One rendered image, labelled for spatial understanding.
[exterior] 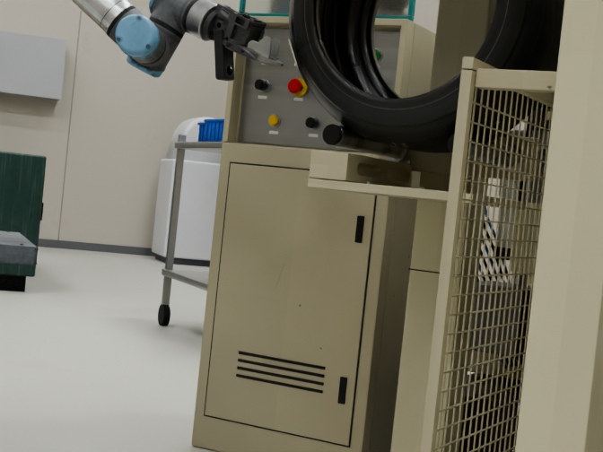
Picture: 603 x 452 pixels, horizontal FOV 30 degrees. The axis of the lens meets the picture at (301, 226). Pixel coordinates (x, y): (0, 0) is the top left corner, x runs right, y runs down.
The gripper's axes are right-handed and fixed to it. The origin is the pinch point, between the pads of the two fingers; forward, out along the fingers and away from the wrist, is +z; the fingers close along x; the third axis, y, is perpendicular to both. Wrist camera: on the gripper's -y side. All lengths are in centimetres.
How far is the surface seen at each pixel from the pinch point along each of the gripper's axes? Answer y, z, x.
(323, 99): -0.1, 19.7, -9.8
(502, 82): 24, 72, -55
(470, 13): 25.9, 25.7, 30.2
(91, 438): -128, -32, 29
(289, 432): -100, 17, 48
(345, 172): -11.5, 31.3, -10.7
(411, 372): -55, 51, 22
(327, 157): -10.4, 26.2, -10.6
